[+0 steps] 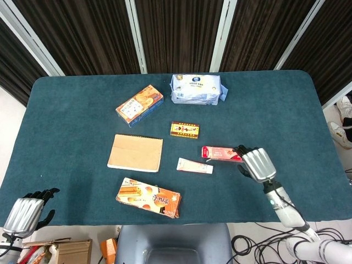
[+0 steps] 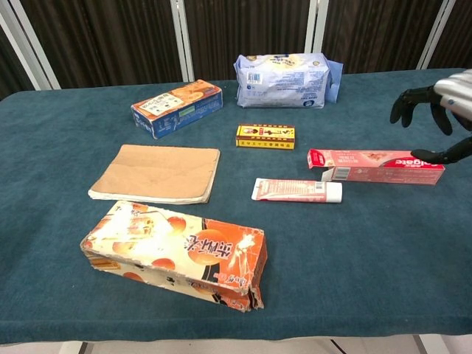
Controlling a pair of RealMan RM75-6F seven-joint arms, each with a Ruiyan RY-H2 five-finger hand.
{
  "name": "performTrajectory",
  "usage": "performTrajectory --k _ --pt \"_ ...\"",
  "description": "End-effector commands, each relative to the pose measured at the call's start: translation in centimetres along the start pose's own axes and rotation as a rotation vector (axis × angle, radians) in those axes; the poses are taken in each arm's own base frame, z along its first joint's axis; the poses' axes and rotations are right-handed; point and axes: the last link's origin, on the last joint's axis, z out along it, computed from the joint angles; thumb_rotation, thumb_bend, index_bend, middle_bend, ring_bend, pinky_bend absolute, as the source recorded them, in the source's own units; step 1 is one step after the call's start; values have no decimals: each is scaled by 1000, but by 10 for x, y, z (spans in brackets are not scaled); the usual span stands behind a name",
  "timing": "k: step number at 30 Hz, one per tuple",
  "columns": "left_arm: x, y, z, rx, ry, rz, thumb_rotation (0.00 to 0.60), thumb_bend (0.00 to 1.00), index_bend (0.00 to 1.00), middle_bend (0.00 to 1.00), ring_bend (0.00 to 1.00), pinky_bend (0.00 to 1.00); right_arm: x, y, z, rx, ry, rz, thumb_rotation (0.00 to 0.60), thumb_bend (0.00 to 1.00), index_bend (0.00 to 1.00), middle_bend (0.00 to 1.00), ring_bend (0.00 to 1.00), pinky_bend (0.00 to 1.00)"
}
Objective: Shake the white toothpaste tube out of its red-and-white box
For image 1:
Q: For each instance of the grey plastic bin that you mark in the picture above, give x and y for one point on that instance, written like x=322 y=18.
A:
x=173 y=244

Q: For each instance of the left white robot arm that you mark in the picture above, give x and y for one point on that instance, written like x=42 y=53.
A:
x=8 y=247

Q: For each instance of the brown kraft notebook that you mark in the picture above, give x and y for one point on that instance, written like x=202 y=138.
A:
x=135 y=152

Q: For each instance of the orange and blue biscuit box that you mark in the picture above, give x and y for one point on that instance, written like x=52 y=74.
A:
x=139 y=105

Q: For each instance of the light blue tissue pack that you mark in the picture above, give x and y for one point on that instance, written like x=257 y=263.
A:
x=196 y=89

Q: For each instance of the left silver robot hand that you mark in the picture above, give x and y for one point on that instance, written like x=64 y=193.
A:
x=22 y=215

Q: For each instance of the red toothpaste box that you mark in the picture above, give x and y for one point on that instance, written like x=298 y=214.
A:
x=218 y=153

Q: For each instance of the brown cardboard box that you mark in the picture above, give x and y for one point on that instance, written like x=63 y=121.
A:
x=70 y=248

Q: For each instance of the small yellow and red box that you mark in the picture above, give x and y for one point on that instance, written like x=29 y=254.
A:
x=185 y=130

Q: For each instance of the white sneaker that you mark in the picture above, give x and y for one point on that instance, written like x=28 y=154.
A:
x=340 y=134
x=347 y=107

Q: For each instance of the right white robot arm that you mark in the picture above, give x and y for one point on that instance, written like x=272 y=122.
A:
x=294 y=220

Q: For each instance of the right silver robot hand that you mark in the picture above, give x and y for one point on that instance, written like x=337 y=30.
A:
x=258 y=164

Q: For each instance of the orange wafer stick box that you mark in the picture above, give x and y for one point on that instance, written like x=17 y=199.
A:
x=148 y=197

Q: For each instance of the white toothpaste tube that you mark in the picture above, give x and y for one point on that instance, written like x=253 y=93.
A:
x=193 y=165

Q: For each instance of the teal table cloth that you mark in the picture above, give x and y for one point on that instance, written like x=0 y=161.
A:
x=82 y=165

